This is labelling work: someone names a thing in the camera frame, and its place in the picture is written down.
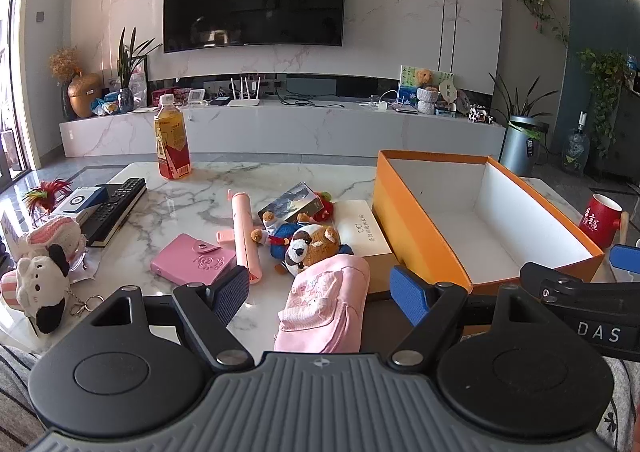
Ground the silver trash can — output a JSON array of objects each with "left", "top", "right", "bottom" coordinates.
[{"left": 500, "top": 115, "right": 551, "bottom": 178}]

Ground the white paper tag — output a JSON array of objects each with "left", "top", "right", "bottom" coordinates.
[{"left": 0, "top": 209, "right": 23, "bottom": 254}]

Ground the orange red crocheted toy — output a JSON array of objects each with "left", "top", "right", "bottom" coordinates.
[{"left": 312, "top": 191, "right": 337, "bottom": 223}]

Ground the hanging vine plant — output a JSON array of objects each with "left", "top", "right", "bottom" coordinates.
[{"left": 514, "top": 0, "right": 571, "bottom": 49}]

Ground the black remote control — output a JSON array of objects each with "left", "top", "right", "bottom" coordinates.
[{"left": 81, "top": 177, "right": 147, "bottom": 239}]

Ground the black keyboard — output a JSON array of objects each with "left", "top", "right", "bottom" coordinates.
[{"left": 80, "top": 212, "right": 135, "bottom": 249}]

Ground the black cable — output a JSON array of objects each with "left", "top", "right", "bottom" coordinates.
[{"left": 277, "top": 91, "right": 346, "bottom": 109}]

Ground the white knitted basket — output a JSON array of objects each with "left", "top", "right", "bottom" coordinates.
[{"left": 416, "top": 87, "right": 439, "bottom": 114}]

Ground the white marble television console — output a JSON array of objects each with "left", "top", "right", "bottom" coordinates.
[{"left": 59, "top": 99, "right": 507, "bottom": 160}]

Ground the red green feather toy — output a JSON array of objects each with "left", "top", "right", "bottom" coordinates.
[{"left": 22, "top": 178, "right": 73, "bottom": 214}]

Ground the white router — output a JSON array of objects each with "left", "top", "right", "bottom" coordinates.
[{"left": 227, "top": 74, "right": 262, "bottom": 107}]

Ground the round paper fan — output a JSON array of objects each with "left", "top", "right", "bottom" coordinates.
[{"left": 435, "top": 72, "right": 456, "bottom": 106}]

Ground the green long-leaf floor plant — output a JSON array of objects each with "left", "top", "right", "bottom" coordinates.
[{"left": 489, "top": 73, "right": 561, "bottom": 143}]

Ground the green ivy plant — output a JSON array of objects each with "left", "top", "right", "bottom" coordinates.
[{"left": 575, "top": 49, "right": 637, "bottom": 158}]

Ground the pink wallet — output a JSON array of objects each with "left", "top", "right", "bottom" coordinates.
[{"left": 151, "top": 233, "right": 238, "bottom": 286}]

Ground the pink white knitted plush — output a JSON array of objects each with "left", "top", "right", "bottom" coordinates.
[{"left": 10, "top": 214, "right": 86, "bottom": 263}]

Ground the golden round vase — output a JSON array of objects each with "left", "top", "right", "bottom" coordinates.
[{"left": 67, "top": 73, "right": 103, "bottom": 119}]

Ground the clear plastic bag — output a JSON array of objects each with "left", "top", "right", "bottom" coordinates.
[{"left": 129, "top": 72, "right": 149, "bottom": 108}]

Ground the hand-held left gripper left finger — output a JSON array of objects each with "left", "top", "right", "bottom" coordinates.
[{"left": 87, "top": 266, "right": 255, "bottom": 369}]

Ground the grey patterned cloth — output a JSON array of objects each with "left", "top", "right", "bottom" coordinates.
[{"left": 597, "top": 357, "right": 640, "bottom": 452}]

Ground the dried flower bunch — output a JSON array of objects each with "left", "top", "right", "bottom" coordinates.
[{"left": 48, "top": 47, "right": 81, "bottom": 83}]

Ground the orange cardboard box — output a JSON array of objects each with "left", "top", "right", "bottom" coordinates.
[{"left": 372, "top": 149, "right": 605, "bottom": 297}]

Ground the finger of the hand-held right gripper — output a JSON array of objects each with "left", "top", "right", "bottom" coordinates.
[
  {"left": 610, "top": 244, "right": 640, "bottom": 283},
  {"left": 519, "top": 261, "right": 640, "bottom": 309}
]

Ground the grey striped cloth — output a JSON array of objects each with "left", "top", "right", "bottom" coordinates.
[{"left": 0, "top": 342, "right": 51, "bottom": 439}]

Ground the brown white dog plush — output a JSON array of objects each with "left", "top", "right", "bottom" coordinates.
[{"left": 284, "top": 224, "right": 355, "bottom": 278}]

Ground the white long box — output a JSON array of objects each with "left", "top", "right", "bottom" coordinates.
[{"left": 334, "top": 199, "right": 397, "bottom": 303}]

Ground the green blue painted picture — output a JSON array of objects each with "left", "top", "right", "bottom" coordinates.
[{"left": 398, "top": 64, "right": 421, "bottom": 111}]

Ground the tall green leaf plant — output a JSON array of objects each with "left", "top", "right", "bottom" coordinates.
[{"left": 117, "top": 27, "right": 163, "bottom": 92}]

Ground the red mug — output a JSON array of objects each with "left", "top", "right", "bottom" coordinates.
[{"left": 579, "top": 192, "right": 624, "bottom": 249}]

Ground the glass balcony door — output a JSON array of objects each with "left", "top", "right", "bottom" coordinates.
[{"left": 0, "top": 0, "right": 40, "bottom": 183}]

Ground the pink cap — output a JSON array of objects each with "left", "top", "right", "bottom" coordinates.
[{"left": 274, "top": 253, "right": 371, "bottom": 354}]

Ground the black white cow plush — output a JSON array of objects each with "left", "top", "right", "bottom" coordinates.
[{"left": 0, "top": 244, "right": 72, "bottom": 335}]

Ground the blue white small box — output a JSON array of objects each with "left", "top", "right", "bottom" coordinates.
[{"left": 50, "top": 184, "right": 110, "bottom": 224}]

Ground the clear water jug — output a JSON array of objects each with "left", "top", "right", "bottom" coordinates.
[{"left": 561, "top": 112, "right": 592, "bottom": 177}]

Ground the orange tea bottle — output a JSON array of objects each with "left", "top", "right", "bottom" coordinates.
[{"left": 153, "top": 93, "right": 192, "bottom": 181}]

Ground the dark printed card box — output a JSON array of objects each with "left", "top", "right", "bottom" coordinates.
[{"left": 257, "top": 182, "right": 325, "bottom": 226}]

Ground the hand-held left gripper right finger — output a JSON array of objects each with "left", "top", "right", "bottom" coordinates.
[{"left": 387, "top": 265, "right": 551, "bottom": 369}]

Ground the blue snack bag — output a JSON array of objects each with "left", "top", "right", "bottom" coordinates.
[{"left": 91, "top": 92, "right": 121, "bottom": 117}]

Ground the metal key ring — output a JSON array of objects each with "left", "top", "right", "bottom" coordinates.
[{"left": 70, "top": 294, "right": 104, "bottom": 319}]

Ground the white charger with cable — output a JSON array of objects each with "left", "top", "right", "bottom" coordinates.
[{"left": 369, "top": 89, "right": 401, "bottom": 114}]

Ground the red gift box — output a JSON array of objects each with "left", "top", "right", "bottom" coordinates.
[{"left": 151, "top": 88, "right": 193, "bottom": 107}]

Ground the small bear plush blue outfit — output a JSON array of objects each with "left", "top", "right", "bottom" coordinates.
[{"left": 250, "top": 211, "right": 307, "bottom": 259}]

